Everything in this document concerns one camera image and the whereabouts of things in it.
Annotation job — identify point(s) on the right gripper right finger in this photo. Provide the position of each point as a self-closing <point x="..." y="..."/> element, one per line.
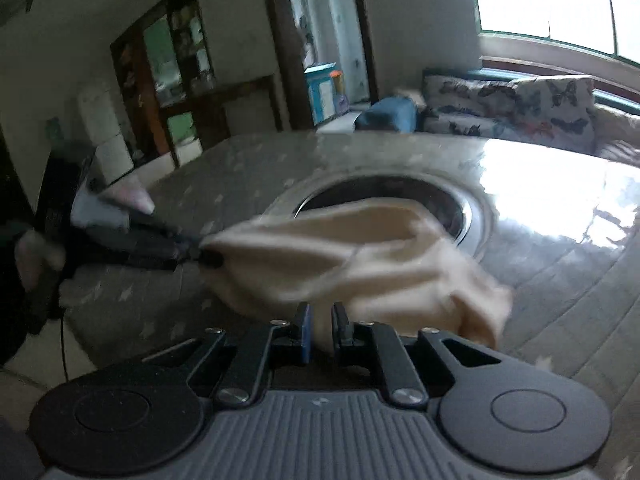
<point x="378" y="348"/>

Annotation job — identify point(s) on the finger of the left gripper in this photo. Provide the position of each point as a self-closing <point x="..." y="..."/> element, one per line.
<point x="210" y="258"/>

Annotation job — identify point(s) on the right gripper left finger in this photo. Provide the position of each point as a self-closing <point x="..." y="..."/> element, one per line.
<point x="262" y="350"/>

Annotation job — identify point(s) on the cream sweater garment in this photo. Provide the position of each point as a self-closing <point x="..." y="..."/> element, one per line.
<point x="392" y="264"/>

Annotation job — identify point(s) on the person's left hand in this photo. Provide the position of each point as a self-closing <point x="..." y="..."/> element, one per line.
<point x="35" y="253"/>

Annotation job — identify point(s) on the white refrigerator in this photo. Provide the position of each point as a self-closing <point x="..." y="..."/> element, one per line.
<point x="97" y="111"/>

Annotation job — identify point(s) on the dark wooden cabinet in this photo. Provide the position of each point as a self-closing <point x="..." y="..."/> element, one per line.
<point x="169" y="87"/>

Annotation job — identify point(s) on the black round induction cooktop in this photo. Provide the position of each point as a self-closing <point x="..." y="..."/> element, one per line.
<point x="456" y="211"/>

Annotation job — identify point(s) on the blue toy shelf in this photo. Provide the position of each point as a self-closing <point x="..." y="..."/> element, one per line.
<point x="327" y="97"/>

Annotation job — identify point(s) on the grey quilted star table cover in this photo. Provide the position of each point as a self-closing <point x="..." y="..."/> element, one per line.
<point x="531" y="248"/>

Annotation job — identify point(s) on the butterfly pillow lying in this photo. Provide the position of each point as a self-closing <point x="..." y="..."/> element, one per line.
<point x="468" y="107"/>

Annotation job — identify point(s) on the butterfly pillow upright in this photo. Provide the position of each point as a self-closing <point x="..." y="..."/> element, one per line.
<point x="559" y="120"/>

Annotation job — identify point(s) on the beige cushion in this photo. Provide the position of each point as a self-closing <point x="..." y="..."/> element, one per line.
<point x="617" y="135"/>

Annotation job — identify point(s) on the teal sofa bench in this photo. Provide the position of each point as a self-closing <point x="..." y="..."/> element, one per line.
<point x="602" y="92"/>

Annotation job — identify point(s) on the window with green frame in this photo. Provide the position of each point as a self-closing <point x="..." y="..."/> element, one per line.
<point x="610" y="27"/>

